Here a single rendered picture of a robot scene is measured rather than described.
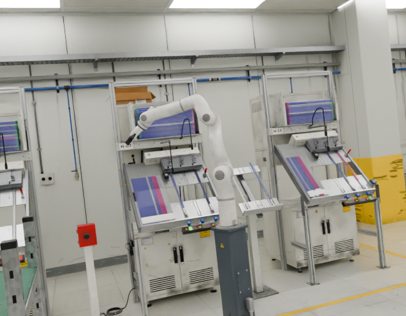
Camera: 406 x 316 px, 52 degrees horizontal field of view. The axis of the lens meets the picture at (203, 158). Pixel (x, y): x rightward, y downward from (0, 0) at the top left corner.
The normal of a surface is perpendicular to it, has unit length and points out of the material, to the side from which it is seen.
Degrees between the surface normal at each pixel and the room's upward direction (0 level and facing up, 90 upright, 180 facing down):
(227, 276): 90
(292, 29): 90
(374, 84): 90
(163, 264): 90
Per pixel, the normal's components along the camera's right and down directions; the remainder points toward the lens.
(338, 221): 0.31, -0.01
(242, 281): 0.60, -0.05
